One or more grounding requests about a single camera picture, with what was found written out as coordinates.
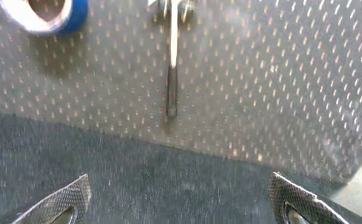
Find roll of blue tape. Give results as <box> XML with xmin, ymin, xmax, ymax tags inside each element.
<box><xmin>0</xmin><ymin>0</ymin><xmax>89</xmax><ymax>35</ymax></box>

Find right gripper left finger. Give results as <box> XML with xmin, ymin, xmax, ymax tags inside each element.
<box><xmin>11</xmin><ymin>173</ymin><xmax>92</xmax><ymax>224</ymax></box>

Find hammer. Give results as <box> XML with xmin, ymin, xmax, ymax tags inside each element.
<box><xmin>148</xmin><ymin>0</ymin><xmax>197</xmax><ymax>118</ymax></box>

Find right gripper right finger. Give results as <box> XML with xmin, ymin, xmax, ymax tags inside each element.
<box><xmin>268</xmin><ymin>172</ymin><xmax>362</xmax><ymax>224</ymax></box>

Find metal hook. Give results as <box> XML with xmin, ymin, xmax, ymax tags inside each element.
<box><xmin>160</xmin><ymin>0</ymin><xmax>196</xmax><ymax>22</ymax></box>

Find black pegboard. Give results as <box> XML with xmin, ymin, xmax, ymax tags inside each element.
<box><xmin>0</xmin><ymin>0</ymin><xmax>362</xmax><ymax>188</ymax></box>

